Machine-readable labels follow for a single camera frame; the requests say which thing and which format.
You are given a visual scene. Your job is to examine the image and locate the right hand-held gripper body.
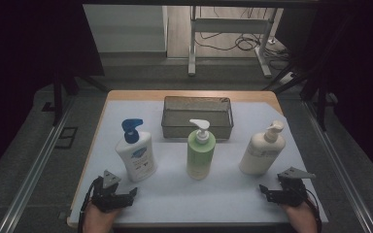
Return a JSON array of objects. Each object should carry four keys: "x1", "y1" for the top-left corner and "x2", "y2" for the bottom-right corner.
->
[{"x1": 277, "y1": 166, "x2": 317, "y2": 208}]

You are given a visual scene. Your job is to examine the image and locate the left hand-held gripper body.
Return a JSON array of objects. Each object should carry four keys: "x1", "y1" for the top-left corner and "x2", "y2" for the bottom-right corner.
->
[{"x1": 90, "y1": 169, "x2": 134, "y2": 214}]

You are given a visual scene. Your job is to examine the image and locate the white bottle with blue pump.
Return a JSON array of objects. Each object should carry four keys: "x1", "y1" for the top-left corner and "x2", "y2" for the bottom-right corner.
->
[{"x1": 115, "y1": 118, "x2": 158, "y2": 183}]

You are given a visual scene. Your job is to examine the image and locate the cream pump bottle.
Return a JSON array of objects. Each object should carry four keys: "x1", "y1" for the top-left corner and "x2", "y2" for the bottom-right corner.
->
[{"x1": 238, "y1": 119, "x2": 288, "y2": 177}]

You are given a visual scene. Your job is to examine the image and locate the green bottle with white pump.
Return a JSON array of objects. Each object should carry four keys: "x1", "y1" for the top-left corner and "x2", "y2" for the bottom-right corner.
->
[{"x1": 186, "y1": 118, "x2": 218, "y2": 182}]

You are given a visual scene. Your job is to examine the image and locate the grey metal mesh basket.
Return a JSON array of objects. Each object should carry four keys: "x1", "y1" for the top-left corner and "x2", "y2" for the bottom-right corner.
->
[{"x1": 160, "y1": 95, "x2": 235, "y2": 141}]

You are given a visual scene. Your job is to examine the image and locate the person's left hand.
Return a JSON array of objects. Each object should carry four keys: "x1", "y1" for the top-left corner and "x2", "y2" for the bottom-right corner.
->
[{"x1": 83, "y1": 201, "x2": 122, "y2": 233}]

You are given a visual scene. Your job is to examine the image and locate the person's right hand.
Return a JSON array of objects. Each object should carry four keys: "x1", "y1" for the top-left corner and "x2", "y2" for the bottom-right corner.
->
[{"x1": 281, "y1": 201, "x2": 319, "y2": 233}]

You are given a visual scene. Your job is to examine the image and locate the black metal stand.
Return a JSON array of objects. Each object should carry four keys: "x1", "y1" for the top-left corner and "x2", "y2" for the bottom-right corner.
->
[
  {"x1": 261, "y1": 13, "x2": 338, "y2": 133},
  {"x1": 41, "y1": 68, "x2": 111, "y2": 127}
]

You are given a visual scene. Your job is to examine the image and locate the white power strip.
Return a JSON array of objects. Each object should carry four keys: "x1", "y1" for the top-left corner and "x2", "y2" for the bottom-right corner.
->
[{"x1": 279, "y1": 71, "x2": 297, "y2": 86}]

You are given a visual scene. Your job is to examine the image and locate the dark curtain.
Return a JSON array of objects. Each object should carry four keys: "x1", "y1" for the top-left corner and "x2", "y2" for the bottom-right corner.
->
[
  {"x1": 274, "y1": 0, "x2": 373, "y2": 190},
  {"x1": 0, "y1": 0, "x2": 107, "y2": 186}
]

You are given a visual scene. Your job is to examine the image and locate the white panel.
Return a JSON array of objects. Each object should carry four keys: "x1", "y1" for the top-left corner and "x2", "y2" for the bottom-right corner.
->
[{"x1": 83, "y1": 4, "x2": 169, "y2": 54}]

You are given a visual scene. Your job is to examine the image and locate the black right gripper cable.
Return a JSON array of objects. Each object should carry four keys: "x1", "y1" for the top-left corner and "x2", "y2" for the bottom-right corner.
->
[{"x1": 303, "y1": 187, "x2": 323, "y2": 233}]

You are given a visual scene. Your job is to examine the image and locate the aluminium floor rail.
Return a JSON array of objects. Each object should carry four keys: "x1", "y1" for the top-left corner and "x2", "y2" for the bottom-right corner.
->
[
  {"x1": 302, "y1": 99, "x2": 373, "y2": 233},
  {"x1": 0, "y1": 96, "x2": 76, "y2": 233}
]

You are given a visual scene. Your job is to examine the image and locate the black floor cables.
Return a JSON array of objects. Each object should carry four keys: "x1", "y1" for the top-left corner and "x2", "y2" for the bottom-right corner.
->
[{"x1": 195, "y1": 6, "x2": 293, "y2": 71}]

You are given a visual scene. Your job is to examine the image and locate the white metal desk frame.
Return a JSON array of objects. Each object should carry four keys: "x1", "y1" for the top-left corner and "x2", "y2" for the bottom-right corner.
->
[{"x1": 187, "y1": 5, "x2": 278, "y2": 79}]

